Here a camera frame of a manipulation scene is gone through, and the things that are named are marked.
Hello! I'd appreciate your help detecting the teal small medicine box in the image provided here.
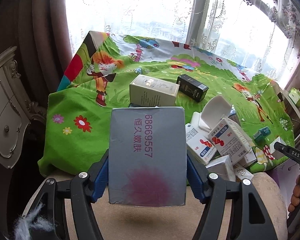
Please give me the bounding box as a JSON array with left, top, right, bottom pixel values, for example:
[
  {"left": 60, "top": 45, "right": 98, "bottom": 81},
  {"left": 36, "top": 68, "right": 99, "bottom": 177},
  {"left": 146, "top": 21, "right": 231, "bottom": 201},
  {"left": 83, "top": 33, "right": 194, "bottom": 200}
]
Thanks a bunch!
[{"left": 253, "top": 126, "right": 271, "bottom": 142}]

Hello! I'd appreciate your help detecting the grey box pink print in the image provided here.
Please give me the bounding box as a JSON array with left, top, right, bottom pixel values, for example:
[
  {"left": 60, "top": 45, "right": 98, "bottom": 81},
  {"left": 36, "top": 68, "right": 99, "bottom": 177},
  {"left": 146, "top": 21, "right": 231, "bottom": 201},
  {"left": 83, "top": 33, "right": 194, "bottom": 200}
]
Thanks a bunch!
[{"left": 108, "top": 107, "right": 187, "bottom": 207}]

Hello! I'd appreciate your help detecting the white medicine box red figure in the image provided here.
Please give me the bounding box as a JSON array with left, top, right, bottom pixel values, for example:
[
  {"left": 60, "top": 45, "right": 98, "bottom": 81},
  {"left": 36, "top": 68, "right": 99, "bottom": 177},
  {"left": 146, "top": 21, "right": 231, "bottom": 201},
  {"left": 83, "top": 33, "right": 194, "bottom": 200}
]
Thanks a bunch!
[{"left": 185, "top": 124, "right": 217, "bottom": 165}]

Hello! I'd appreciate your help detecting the white plastic device box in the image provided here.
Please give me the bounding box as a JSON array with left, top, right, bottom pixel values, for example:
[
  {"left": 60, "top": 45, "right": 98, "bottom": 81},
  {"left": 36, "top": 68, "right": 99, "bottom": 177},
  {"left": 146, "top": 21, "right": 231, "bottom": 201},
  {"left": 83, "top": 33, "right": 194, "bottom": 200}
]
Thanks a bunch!
[{"left": 190, "top": 95, "right": 232, "bottom": 133}]

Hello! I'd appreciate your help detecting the beige tall carton box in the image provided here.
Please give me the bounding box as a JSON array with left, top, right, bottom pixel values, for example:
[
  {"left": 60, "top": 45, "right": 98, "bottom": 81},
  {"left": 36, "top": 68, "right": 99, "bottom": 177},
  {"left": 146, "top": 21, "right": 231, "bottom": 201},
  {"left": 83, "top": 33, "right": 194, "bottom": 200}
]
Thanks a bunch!
[{"left": 129, "top": 74, "right": 179, "bottom": 107}]

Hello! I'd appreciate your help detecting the white long orange-print box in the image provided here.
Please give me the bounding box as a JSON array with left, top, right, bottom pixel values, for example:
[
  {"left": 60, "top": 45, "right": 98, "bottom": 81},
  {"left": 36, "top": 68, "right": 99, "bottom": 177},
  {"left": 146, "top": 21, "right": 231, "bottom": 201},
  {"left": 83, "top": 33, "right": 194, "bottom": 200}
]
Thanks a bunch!
[{"left": 233, "top": 163, "right": 254, "bottom": 181}]

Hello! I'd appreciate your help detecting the white box blue end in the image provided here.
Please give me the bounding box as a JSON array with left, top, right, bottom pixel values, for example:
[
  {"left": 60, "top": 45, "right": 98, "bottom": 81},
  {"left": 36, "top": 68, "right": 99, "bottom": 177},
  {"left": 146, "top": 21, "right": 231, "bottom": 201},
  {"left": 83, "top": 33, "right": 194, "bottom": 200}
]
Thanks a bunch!
[{"left": 206, "top": 155, "right": 236, "bottom": 181}]

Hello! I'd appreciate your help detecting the white curved shelf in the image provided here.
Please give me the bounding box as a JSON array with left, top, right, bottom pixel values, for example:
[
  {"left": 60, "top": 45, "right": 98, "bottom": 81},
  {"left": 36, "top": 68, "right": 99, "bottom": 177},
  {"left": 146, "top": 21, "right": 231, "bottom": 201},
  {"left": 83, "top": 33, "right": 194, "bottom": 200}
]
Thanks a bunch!
[{"left": 280, "top": 88, "right": 300, "bottom": 122}]

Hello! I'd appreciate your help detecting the green cartoon print cloth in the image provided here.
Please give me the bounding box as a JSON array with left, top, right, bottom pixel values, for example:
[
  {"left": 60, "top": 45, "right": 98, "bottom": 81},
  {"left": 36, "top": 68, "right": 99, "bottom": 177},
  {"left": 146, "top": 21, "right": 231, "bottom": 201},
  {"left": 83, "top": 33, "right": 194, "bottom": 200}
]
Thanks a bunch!
[{"left": 38, "top": 31, "right": 295, "bottom": 176}]

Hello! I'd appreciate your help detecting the green tissue pack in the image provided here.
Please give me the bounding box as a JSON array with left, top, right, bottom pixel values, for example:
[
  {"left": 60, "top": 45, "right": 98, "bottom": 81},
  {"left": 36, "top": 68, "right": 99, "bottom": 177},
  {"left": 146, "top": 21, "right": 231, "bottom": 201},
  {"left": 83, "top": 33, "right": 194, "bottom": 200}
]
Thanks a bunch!
[{"left": 288, "top": 87, "right": 300, "bottom": 108}]

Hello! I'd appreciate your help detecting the cream carved dresser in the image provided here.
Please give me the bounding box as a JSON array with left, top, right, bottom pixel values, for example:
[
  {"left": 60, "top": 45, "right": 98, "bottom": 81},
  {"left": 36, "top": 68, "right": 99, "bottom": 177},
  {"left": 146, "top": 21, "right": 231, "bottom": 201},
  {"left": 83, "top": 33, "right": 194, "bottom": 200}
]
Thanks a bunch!
[{"left": 0, "top": 46, "right": 46, "bottom": 169}]

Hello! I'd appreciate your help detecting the black small carton box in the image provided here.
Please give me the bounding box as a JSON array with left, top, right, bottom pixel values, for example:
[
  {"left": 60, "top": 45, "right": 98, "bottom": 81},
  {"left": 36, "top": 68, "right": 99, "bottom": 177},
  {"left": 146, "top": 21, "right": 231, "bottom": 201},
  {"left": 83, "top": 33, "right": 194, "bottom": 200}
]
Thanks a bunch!
[{"left": 176, "top": 74, "right": 209, "bottom": 102}]

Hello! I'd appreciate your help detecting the white lace sheer curtain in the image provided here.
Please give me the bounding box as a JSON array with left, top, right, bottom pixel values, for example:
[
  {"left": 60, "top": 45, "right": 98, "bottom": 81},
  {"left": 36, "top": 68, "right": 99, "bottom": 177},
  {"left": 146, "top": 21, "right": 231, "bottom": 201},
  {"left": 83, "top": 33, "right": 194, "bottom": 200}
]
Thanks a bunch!
[{"left": 65, "top": 0, "right": 300, "bottom": 86}]

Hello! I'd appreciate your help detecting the mauve left curtain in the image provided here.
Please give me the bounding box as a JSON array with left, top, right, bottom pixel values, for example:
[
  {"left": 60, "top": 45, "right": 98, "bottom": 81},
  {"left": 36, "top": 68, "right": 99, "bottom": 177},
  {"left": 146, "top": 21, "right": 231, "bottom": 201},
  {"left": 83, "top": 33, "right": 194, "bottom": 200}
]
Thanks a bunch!
[{"left": 0, "top": 0, "right": 72, "bottom": 106}]

